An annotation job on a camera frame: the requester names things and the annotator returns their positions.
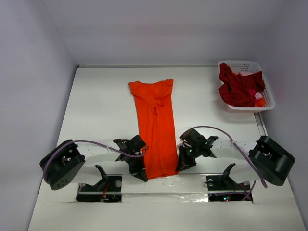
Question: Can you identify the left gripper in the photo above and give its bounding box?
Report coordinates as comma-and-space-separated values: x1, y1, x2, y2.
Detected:
125, 152, 147, 182

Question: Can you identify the orange t-shirt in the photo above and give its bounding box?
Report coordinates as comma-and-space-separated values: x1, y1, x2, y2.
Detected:
128, 79, 178, 180

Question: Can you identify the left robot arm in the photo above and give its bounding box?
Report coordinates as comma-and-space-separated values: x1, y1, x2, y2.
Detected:
39, 135, 149, 192

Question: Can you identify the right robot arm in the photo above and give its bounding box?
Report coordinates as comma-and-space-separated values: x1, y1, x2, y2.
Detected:
176, 127, 295, 189

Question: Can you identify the dark red t-shirt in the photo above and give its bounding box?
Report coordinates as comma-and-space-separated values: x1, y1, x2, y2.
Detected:
219, 63, 265, 107

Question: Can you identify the white plastic laundry basket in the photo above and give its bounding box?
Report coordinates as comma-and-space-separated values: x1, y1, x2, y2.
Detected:
218, 60, 275, 112

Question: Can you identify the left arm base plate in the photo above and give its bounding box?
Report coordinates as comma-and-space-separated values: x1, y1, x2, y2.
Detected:
76, 165, 122, 203

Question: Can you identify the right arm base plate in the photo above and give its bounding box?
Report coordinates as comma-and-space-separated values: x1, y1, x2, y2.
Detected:
203, 163, 253, 202

